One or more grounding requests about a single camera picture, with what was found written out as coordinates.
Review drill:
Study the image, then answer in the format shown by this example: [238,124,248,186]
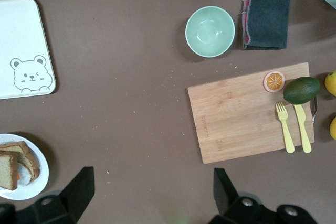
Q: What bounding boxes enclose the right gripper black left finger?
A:
[17,166,96,224]

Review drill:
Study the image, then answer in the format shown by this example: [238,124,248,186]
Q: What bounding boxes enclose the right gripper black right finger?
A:
[209,167,279,224]

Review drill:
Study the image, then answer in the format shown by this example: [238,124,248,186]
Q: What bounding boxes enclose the round white plate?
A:
[0,133,50,201]

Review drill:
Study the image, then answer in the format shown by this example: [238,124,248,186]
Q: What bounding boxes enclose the brown bread slice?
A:
[0,141,41,183]
[0,151,19,191]

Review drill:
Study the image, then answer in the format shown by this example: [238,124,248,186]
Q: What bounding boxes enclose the fried egg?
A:
[15,165,30,186]

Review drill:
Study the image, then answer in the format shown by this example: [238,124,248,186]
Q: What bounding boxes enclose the wooden cutting board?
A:
[187,62,320,165]

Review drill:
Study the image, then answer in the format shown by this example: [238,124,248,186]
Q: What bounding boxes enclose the yellow plastic fork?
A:
[275,102,296,154]

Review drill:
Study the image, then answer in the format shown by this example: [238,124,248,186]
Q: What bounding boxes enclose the yellow plastic knife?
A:
[293,103,312,154]

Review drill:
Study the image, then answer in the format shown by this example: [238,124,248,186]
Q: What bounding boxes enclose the orange fruit slice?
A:
[263,70,287,93]

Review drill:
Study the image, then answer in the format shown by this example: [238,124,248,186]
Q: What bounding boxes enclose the yellow lemon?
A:
[324,70,336,98]
[329,115,336,141]

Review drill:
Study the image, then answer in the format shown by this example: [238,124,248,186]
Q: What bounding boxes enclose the green avocado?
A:
[282,76,321,105]

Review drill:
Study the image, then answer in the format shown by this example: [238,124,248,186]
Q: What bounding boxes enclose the pink folded cloth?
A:
[241,0,252,49]

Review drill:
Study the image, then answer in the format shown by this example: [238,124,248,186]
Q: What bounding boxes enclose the light green bowl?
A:
[185,5,236,59]

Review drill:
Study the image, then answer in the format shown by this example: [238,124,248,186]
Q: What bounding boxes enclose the beige bear print tray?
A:
[0,0,57,101]

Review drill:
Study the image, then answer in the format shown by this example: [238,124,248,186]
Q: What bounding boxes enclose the dark grey folded cloth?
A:
[243,0,291,51]

